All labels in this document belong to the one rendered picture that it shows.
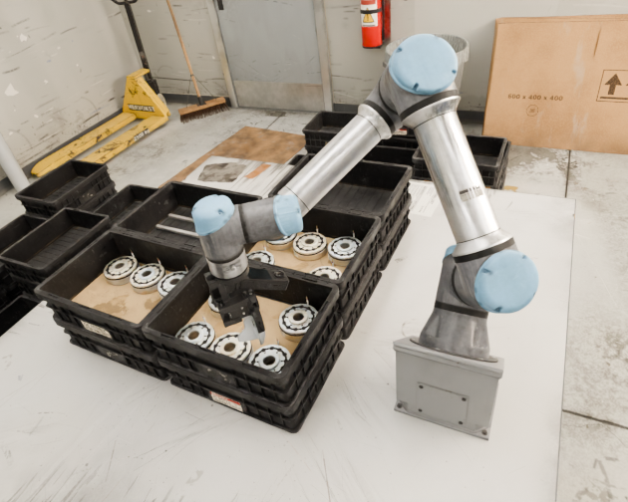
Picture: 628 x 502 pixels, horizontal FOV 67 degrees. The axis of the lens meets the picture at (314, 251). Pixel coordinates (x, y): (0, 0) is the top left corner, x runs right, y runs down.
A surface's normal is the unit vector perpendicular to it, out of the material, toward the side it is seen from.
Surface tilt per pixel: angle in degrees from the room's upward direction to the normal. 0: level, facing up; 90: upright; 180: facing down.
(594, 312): 0
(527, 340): 0
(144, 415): 0
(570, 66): 80
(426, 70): 44
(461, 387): 90
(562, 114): 74
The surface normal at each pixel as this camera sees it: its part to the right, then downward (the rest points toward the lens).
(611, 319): -0.12, -0.77
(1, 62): 0.90, 0.18
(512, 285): 0.11, 0.11
